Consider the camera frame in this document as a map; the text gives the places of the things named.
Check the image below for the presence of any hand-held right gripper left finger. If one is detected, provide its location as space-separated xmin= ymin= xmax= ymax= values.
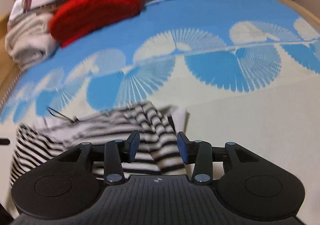
xmin=74 ymin=130 xmax=141 ymax=186

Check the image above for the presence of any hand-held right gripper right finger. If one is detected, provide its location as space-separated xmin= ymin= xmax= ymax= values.
xmin=176 ymin=131 xmax=251 ymax=185

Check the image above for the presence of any striped hooded sweater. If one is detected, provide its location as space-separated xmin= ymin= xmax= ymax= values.
xmin=10 ymin=101 xmax=190 ymax=186

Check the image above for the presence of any blue fan-print bed sheet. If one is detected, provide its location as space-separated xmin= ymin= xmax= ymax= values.
xmin=0 ymin=0 xmax=320 ymax=190

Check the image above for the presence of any red folded blanket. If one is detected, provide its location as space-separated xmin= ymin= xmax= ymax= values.
xmin=49 ymin=0 xmax=143 ymax=49

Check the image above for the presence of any white folded blanket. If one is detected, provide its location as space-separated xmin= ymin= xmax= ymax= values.
xmin=5 ymin=13 xmax=60 ymax=71

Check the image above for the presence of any wooden headboard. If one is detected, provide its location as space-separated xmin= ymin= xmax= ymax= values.
xmin=0 ymin=13 xmax=22 ymax=106

